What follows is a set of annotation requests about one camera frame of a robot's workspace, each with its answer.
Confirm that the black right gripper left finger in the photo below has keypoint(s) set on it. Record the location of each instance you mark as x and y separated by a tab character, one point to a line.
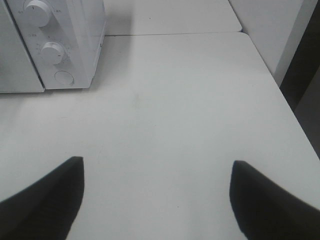
46	209

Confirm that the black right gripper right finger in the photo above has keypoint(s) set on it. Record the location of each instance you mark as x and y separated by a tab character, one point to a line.
265	211

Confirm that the round white door-release button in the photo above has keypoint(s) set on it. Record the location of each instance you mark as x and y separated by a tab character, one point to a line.
64	77

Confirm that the white microwave door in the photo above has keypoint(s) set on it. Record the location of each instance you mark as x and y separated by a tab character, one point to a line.
17	70

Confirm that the white timer knob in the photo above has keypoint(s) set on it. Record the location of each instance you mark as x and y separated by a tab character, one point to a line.
53	53

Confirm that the white microwave oven body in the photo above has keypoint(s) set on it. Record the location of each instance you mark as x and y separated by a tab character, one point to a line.
78	25

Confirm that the upper white power knob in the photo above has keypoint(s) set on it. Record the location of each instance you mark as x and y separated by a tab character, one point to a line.
38	13

